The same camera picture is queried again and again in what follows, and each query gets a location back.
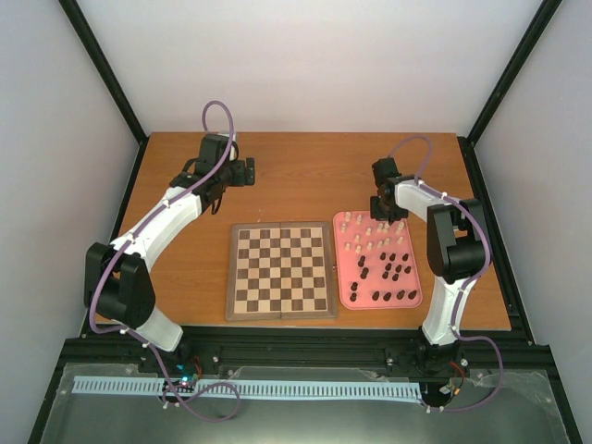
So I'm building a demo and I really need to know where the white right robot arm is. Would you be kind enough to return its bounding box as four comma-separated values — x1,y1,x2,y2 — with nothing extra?
228,157,491,348

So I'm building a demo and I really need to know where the light blue cable duct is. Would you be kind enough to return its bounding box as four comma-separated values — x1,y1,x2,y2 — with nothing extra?
71,376,421,403

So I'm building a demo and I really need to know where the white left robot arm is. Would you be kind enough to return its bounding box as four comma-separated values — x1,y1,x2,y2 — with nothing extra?
84,133,255,373

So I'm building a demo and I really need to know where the right black frame post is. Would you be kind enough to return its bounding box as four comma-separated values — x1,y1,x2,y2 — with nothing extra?
466,0,562,149

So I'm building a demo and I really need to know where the wooden chessboard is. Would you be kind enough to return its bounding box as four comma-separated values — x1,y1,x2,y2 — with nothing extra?
226,221,337,322

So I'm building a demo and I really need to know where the black aluminium frame rail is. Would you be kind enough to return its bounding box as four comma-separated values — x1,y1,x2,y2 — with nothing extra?
59,323,554,371

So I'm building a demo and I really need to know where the black frame post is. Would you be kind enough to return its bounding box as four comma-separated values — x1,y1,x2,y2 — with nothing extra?
466,0,562,149
58,0,149,148

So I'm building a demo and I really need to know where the pink plastic tray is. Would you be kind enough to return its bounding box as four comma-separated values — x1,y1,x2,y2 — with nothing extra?
332,211,423,311

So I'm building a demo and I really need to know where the left black frame post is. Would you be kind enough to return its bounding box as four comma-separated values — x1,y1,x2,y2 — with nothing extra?
58,0,149,148

